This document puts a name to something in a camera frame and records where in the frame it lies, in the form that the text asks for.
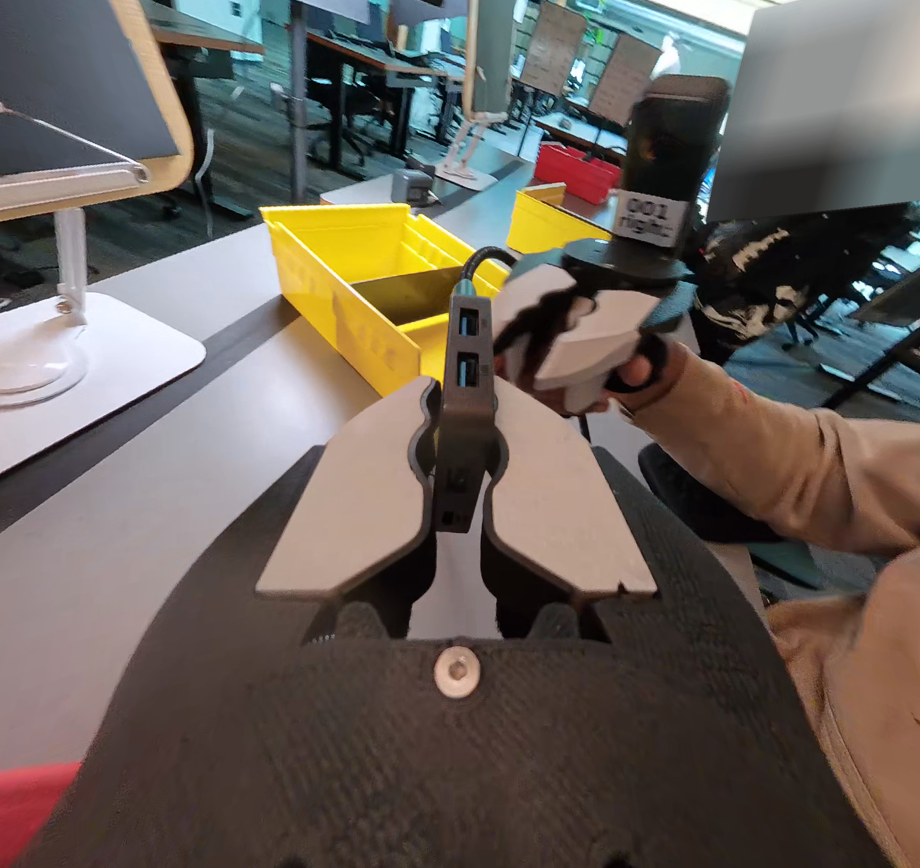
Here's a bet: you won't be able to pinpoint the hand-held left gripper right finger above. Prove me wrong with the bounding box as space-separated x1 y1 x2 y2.
482 383 660 603

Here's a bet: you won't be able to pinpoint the yellow plastic bin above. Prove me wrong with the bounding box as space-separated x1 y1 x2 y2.
506 184 619 257
259 203 513 398

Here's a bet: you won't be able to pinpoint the person in beige hoodie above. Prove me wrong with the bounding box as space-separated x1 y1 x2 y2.
765 545 920 868

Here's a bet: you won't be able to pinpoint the wooden top office desk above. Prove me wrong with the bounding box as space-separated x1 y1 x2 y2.
140 0 267 222
305 27 468 179

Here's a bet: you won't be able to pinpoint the easel whiteboard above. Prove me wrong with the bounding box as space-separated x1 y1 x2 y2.
589 33 662 129
519 0 589 96

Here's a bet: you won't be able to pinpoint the small grey box device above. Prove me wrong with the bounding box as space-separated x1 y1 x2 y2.
391 167 436 208

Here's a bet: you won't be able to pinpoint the black stand legs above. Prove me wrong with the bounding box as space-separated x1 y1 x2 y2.
819 293 920 412

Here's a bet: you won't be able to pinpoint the black chair armrest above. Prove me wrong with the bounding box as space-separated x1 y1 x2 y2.
638 443 784 546

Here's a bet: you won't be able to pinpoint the grey usb hub blue ports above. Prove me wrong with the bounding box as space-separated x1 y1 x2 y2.
431 246 518 535

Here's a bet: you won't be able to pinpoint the person's right forearm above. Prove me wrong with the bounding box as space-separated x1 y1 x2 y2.
632 342 920 560

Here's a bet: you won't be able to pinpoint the black bin divider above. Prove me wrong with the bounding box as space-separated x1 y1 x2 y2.
351 268 468 326

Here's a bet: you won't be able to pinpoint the red plastic bin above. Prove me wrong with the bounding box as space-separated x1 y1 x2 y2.
533 142 622 204
0 762 83 868

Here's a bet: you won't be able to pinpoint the black board wooden edge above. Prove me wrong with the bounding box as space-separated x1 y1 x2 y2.
0 0 195 222

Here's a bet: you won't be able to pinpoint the white desk stand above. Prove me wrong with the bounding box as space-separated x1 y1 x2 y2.
0 103 208 477

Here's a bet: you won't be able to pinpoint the grey board on stand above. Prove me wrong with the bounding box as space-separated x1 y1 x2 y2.
431 0 539 192

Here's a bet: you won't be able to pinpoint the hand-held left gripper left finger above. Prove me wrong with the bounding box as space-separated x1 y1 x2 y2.
255 376 442 601

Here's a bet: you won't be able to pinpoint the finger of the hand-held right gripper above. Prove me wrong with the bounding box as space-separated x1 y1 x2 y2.
493 264 577 380
534 289 662 391

